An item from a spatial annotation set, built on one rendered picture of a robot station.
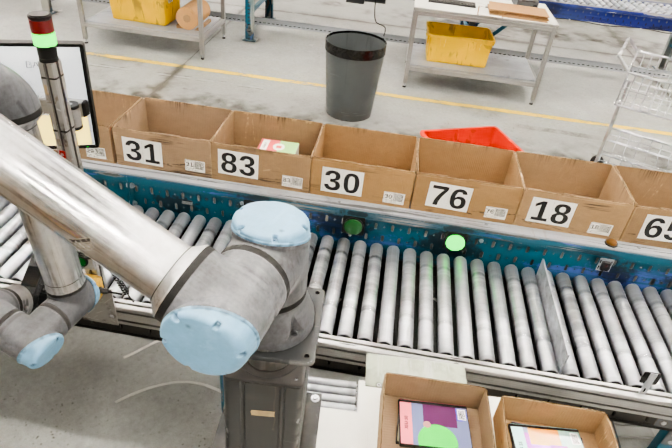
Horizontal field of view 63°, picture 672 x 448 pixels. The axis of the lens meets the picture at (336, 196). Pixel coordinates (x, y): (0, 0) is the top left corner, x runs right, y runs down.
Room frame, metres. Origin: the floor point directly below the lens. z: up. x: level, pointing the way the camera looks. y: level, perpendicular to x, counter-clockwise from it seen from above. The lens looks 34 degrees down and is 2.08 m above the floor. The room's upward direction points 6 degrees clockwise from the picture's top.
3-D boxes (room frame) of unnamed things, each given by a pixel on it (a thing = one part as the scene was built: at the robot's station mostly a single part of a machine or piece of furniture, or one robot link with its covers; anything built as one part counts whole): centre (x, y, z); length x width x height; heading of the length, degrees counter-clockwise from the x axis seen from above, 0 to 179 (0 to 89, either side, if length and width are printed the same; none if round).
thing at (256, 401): (0.83, 0.11, 0.91); 0.26 x 0.26 x 0.33; 89
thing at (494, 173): (1.86, -0.50, 0.96); 0.39 x 0.29 x 0.17; 85
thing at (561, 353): (1.38, -0.77, 0.76); 0.46 x 0.01 x 0.09; 175
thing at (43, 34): (1.24, 0.72, 1.62); 0.05 x 0.05 x 0.06
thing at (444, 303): (1.41, -0.42, 0.72); 0.52 x 0.05 x 0.05; 175
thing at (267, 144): (1.98, 0.26, 0.92); 0.16 x 0.11 x 0.07; 86
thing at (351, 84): (4.42, -0.03, 0.32); 0.50 x 0.50 x 0.64
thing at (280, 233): (0.82, 0.12, 1.38); 0.17 x 0.15 x 0.18; 164
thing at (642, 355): (1.35, -1.07, 0.72); 0.52 x 0.05 x 0.05; 175
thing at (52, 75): (1.23, 0.72, 1.11); 0.12 x 0.05 x 0.88; 85
